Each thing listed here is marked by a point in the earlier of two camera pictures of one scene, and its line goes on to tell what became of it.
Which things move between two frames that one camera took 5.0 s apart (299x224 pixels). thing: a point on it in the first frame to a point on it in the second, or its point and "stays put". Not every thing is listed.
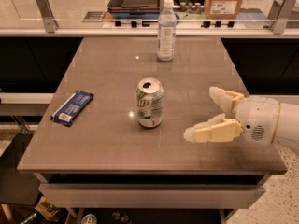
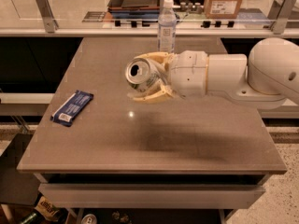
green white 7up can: x=149 y=102 to x=143 y=74
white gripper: x=258 y=119 to x=189 y=73
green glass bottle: x=34 y=218 stays put
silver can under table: x=90 y=218 stays put
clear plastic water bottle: x=166 y=31 stays put
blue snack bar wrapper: x=72 y=108 stays put
